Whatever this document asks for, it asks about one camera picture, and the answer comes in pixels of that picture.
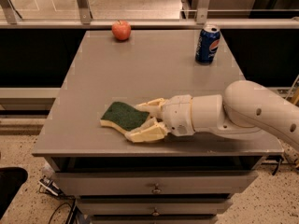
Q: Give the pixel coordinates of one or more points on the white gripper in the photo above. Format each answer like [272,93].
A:
[177,115]

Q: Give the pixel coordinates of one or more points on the green and yellow sponge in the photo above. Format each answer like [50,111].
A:
[123,117]

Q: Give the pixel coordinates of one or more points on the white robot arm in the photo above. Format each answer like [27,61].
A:
[244,110]

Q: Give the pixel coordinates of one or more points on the red apple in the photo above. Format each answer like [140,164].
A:
[121,30]

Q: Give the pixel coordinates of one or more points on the top metal drawer knob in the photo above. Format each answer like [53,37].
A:
[156,189]

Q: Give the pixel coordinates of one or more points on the metal drawer knob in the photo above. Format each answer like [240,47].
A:
[156,189]
[155,212]

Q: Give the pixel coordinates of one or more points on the blue pepsi can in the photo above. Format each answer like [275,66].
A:
[207,45]

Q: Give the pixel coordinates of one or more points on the top grey drawer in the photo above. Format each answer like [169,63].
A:
[142,183]

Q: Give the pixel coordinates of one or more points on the grey drawer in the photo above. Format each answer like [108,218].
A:
[138,207]
[142,183]

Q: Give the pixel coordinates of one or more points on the black power strip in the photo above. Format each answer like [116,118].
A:
[50,186]

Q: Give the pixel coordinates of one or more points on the yellow wooden stand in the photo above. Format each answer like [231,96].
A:
[295,98]

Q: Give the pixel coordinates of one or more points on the black chair seat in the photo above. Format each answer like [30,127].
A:
[11,179]

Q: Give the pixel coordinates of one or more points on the metal railing frame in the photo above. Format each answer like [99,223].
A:
[100,14]

